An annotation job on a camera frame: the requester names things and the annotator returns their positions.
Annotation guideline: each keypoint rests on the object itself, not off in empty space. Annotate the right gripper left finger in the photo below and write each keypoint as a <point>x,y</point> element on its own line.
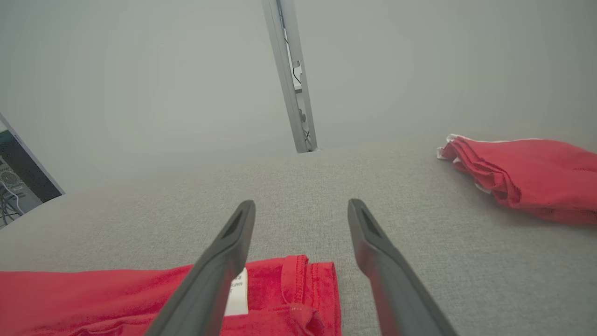
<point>210,280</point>

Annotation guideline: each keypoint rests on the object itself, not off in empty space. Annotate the red shorts with white trim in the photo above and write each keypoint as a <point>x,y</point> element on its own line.
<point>536,177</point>

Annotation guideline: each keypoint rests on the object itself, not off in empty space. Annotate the red Bulls basketball jersey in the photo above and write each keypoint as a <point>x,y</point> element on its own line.
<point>93,298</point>

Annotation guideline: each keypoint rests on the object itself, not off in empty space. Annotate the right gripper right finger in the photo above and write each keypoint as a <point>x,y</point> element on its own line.
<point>392,280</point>

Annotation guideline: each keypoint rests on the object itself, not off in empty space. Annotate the grey partition post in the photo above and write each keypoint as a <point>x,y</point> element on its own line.
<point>291,70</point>

